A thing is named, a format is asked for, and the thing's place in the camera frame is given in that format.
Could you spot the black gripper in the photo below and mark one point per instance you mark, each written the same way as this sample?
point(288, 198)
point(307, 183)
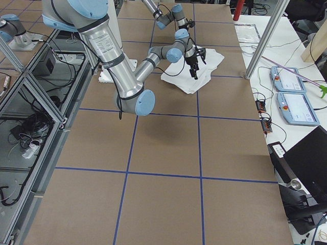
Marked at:
point(185, 26)
point(191, 61)

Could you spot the white long-sleeve printed shirt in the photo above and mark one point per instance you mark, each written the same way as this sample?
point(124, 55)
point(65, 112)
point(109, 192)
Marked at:
point(178, 73)

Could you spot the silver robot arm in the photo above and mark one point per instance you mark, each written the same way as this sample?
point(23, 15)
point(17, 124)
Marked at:
point(176, 15)
point(91, 20)

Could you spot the third grey robot base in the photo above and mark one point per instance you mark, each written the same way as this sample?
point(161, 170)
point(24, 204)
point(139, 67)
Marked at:
point(14, 33)

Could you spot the clear plastic bag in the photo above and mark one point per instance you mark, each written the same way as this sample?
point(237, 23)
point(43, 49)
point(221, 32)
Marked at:
point(247, 33)

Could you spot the orange black circuit board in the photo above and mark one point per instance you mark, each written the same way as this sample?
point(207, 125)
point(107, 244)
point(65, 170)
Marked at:
point(261, 106)

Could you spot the upper blue teach pendant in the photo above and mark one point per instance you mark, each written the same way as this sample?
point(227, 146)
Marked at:
point(285, 81)

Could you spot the blue teach pendant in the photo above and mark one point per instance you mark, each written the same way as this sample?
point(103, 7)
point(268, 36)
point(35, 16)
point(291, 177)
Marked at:
point(296, 109)
point(285, 81)

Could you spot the lower blue teach pendant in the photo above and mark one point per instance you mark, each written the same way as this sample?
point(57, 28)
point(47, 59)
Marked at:
point(296, 109)

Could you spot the wooden beam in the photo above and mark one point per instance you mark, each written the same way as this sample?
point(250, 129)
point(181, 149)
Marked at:
point(314, 11)

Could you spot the purple grabber stick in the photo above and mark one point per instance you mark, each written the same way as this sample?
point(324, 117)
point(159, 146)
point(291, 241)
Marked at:
point(320, 86)

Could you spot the black laptop computer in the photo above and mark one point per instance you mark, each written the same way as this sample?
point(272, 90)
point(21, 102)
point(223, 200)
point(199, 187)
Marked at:
point(303, 167)

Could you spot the black monitor stand base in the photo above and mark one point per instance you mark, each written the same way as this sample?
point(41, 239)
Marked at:
point(303, 211)

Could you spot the red cylinder post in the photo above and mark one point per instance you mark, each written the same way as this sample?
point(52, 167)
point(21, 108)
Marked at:
point(238, 10)

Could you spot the grey aluminium frame post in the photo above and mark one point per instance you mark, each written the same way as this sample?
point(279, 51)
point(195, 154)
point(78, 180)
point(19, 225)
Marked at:
point(268, 32)

